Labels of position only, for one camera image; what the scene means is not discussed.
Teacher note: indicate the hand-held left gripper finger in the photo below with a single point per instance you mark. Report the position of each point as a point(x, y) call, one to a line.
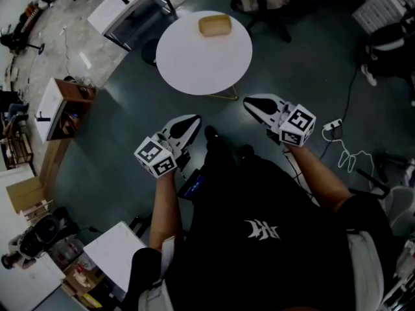
point(186, 125)

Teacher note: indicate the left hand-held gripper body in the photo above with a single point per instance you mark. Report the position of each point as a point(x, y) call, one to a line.
point(155, 159)

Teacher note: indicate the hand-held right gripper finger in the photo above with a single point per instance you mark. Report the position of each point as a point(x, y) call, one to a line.
point(261, 104)

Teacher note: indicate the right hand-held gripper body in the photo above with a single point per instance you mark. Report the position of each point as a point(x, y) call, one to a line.
point(296, 125)

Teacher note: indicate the person's right forearm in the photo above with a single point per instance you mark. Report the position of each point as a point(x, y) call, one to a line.
point(317, 177)

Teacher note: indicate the person's left forearm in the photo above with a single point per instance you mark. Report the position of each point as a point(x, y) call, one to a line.
point(165, 206)

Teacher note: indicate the person's left black shoe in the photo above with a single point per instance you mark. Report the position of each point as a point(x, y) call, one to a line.
point(212, 132)

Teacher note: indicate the person's black shoe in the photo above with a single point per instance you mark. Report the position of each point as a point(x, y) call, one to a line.
point(247, 149)
point(212, 132)

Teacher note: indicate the white power strip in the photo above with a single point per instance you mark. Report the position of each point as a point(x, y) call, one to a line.
point(332, 124)

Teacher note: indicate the black device with blue screen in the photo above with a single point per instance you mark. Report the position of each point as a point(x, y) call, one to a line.
point(193, 185)

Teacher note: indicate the person's right black shoe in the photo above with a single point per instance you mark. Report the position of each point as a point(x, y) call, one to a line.
point(247, 149)

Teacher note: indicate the person's legs in black trousers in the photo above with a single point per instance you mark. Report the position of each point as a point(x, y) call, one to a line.
point(220, 160)

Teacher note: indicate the round white table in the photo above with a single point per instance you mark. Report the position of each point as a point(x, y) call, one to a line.
point(204, 63)

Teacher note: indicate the black tripod stand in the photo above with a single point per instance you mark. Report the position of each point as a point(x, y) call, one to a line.
point(376, 177)

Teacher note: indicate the black office chair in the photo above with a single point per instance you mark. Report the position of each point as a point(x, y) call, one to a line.
point(269, 8)

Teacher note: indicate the brown cabinet with white top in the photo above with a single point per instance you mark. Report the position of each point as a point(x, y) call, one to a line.
point(66, 109)

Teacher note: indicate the white square table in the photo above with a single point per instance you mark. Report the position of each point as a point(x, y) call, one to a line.
point(113, 254)

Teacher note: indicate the grey chair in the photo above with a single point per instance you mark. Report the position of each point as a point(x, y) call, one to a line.
point(402, 207)

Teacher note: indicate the cardboard box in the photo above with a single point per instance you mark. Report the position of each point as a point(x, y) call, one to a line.
point(24, 193)

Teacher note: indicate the black round machine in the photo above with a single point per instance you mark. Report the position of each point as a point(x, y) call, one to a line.
point(37, 236)

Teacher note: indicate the white drawer cabinet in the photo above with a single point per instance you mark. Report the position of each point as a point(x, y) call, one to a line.
point(381, 5)

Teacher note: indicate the person's black shirt torso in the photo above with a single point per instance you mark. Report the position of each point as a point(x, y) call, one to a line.
point(259, 271)

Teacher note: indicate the black floor stand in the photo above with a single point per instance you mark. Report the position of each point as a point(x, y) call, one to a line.
point(19, 41)

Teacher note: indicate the white desk with metal frame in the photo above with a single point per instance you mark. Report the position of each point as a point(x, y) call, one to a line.
point(123, 2)

